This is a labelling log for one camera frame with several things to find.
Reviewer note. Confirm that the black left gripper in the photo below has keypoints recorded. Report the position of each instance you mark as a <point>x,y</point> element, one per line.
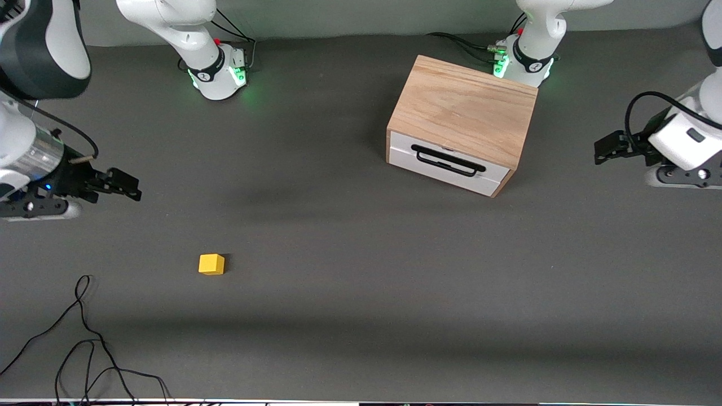
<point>636,144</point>

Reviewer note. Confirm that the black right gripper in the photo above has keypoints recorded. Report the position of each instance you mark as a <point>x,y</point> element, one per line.
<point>72,176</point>

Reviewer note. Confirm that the yellow cube block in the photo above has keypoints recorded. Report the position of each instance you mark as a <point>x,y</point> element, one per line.
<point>211,264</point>

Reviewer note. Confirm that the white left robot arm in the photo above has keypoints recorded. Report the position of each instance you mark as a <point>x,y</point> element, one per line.
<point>541,34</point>

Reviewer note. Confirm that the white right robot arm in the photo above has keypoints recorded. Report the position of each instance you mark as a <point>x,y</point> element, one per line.
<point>169,22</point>

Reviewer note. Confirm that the wooden drawer cabinet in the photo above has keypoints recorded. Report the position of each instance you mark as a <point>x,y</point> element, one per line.
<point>462,107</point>

